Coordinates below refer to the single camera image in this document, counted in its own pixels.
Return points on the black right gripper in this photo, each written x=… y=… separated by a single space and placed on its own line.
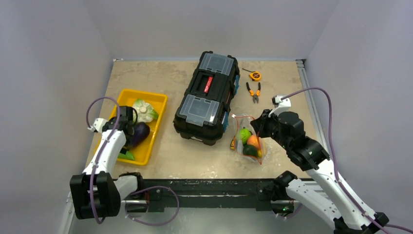
x=260 y=123

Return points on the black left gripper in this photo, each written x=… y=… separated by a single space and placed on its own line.
x=123 y=149

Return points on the pink peach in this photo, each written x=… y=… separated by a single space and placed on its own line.
x=253 y=140

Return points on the purple eggplant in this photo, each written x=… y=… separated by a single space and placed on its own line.
x=141 y=132

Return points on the small green cabbage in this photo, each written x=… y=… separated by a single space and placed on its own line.
x=243 y=135

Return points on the clear zip top bag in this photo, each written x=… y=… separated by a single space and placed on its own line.
x=244 y=121

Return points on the dark green avocado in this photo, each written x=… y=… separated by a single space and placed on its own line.
x=250 y=150

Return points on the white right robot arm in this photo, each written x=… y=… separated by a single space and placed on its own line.
x=341 y=209

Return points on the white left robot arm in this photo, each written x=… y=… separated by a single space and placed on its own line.
x=94 y=192

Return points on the white cauliflower with leaves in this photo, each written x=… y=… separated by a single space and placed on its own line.
x=143 y=111

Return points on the yellow plastic tray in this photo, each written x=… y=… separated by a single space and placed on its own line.
x=145 y=148

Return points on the yellow tape measure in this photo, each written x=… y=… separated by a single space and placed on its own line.
x=254 y=75

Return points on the black plastic toolbox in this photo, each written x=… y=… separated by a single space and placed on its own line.
x=205 y=107

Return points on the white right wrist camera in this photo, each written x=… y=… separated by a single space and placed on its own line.
x=280 y=105

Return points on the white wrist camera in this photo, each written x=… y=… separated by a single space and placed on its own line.
x=97 y=125
x=280 y=105

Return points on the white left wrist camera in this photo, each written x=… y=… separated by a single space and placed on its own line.
x=97 y=125

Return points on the orange handled pliers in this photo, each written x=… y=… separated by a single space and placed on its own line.
x=254 y=94

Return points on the screwdriver with yellow handle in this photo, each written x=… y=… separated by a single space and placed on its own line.
x=232 y=144

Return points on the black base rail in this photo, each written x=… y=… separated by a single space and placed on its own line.
x=263 y=194

